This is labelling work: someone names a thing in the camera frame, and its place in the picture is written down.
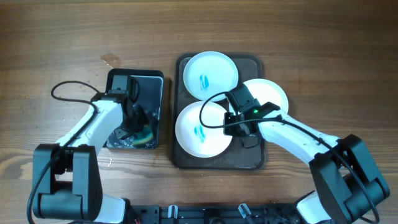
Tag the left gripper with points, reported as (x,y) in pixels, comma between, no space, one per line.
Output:
(143,117)

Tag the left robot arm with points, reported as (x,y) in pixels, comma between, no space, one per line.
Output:
(66,178)

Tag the white plate top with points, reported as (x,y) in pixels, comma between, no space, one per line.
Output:
(209,73)

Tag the white plate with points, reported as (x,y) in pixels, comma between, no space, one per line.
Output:
(267,91)
(209,73)
(196,139)

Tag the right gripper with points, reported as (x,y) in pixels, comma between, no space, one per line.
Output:
(232,131)

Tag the dark brown serving tray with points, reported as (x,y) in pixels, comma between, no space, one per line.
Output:
(235,157)

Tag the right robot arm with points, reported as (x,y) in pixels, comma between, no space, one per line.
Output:
(347,179)

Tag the black water basin tray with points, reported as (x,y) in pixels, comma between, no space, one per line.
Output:
(150,98)

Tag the green yellow sponge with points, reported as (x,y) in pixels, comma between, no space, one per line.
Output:
(143,137)

